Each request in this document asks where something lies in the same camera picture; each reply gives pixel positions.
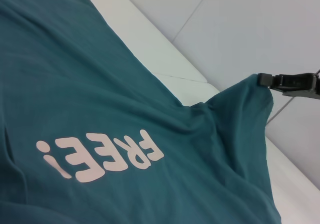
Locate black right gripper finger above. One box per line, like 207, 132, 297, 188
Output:
271, 87, 313, 97
257, 73, 317, 89

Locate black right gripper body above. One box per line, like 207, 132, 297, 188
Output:
309, 74, 320, 100

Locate teal t-shirt with FREE print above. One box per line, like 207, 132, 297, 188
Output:
0, 0, 283, 224

